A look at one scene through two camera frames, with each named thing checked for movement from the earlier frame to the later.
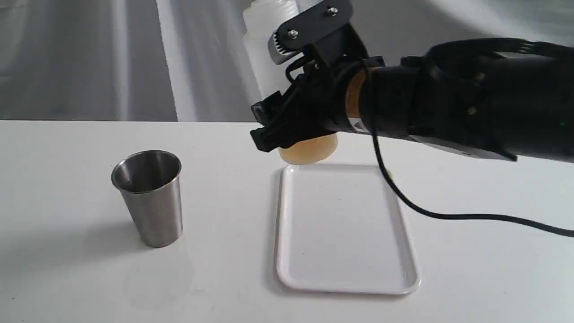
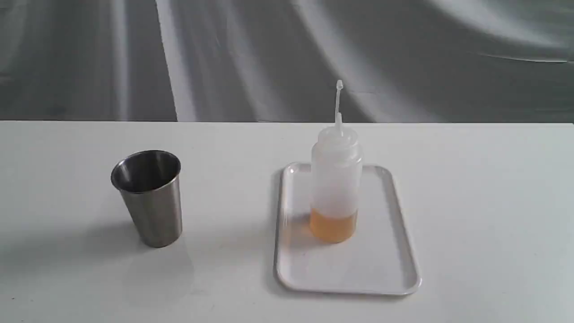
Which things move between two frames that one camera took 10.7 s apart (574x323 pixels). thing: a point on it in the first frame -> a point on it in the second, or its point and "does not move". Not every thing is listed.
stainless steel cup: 150,181 does not move
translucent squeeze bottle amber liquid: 260,17 -> 337,157
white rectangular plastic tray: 341,229 does not move
